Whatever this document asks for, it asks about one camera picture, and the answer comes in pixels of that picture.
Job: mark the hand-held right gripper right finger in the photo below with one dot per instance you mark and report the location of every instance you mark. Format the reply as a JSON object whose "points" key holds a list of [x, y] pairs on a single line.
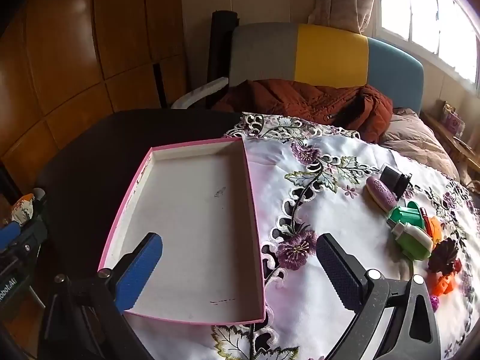
{"points": [[337, 273]]}

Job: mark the green plastic clip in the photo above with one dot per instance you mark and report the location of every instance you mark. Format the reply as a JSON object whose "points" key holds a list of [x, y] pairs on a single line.
{"points": [[403, 213]]}

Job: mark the pink cardboard box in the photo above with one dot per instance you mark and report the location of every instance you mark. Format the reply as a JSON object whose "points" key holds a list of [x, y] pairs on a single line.
{"points": [[195, 202]]}

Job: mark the green and white plastic gadget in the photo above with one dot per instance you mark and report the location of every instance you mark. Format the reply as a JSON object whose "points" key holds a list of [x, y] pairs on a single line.
{"points": [[412, 240]]}

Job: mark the red glossy case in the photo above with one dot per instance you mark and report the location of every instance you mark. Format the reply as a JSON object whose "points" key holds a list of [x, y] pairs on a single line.
{"points": [[424, 215]]}

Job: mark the black cylindrical filter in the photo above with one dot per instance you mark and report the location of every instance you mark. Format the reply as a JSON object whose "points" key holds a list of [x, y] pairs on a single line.
{"points": [[393, 178]]}

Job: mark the white chair armrest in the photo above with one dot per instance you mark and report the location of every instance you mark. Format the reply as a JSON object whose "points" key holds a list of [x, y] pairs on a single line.
{"points": [[198, 92]]}

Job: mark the rust brown padded jacket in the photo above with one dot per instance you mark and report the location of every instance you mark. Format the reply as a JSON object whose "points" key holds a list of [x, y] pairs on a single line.
{"points": [[292, 101]]}

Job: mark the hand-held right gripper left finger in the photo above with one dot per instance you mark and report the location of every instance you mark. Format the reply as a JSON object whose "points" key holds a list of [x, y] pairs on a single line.
{"points": [[138, 266]]}

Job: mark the wooden side desk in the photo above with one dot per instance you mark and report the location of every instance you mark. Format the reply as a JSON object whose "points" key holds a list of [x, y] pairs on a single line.
{"points": [[461, 150]]}

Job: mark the dark brown comb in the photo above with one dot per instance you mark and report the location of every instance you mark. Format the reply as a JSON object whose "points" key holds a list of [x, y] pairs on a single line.
{"points": [[444, 255]]}

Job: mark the pale pink quilt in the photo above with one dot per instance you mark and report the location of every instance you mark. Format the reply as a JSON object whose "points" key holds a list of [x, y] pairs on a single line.
{"points": [[412, 138]]}

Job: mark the magenta perforated ball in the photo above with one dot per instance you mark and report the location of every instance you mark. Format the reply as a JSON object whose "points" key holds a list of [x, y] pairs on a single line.
{"points": [[435, 303]]}

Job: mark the white floral embroidered tablecloth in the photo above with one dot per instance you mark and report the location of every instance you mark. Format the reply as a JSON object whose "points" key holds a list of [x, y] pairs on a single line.
{"points": [[337, 210]]}

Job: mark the purple gift box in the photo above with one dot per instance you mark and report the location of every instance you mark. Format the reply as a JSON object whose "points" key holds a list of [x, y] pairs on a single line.
{"points": [[453, 120]]}

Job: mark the orange white patterned cloth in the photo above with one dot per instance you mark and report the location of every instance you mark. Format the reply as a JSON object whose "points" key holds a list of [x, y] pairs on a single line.
{"points": [[23, 210]]}

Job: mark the red plastic clip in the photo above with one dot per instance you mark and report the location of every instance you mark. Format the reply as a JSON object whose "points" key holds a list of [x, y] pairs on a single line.
{"points": [[456, 266]]}

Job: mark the beige curtain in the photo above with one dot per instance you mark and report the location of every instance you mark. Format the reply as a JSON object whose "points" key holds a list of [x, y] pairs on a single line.
{"points": [[341, 0]]}

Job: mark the purple oval case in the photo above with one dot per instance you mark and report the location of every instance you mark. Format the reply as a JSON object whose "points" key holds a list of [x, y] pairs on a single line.
{"points": [[380, 193]]}

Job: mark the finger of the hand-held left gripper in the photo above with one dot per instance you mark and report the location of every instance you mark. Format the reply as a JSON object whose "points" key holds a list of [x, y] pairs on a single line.
{"points": [[8, 234]]}

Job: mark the window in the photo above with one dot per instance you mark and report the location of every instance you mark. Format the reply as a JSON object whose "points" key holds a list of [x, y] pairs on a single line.
{"points": [[423, 15]]}

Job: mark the grey yellow blue headboard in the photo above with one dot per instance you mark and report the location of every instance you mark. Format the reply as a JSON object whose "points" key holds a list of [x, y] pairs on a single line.
{"points": [[330, 52]]}

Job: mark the orange plastic toy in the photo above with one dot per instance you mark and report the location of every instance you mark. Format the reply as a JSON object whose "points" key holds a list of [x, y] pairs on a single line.
{"points": [[444, 285]]}

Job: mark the wooden wardrobe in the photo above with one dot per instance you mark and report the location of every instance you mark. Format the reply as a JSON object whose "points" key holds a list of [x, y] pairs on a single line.
{"points": [[75, 52]]}

